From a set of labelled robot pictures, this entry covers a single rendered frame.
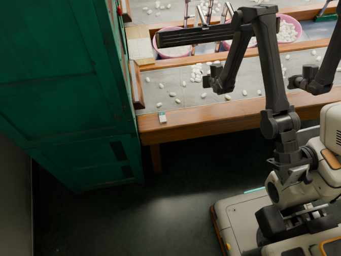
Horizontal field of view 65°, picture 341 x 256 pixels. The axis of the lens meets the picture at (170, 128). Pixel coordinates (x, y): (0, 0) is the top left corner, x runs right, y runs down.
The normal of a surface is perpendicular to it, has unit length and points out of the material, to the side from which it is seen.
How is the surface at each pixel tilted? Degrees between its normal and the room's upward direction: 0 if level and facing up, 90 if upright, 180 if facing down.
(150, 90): 0
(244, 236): 0
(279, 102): 35
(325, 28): 0
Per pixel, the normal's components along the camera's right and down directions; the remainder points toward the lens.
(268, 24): 0.23, 0.07
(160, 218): 0.00, -0.47
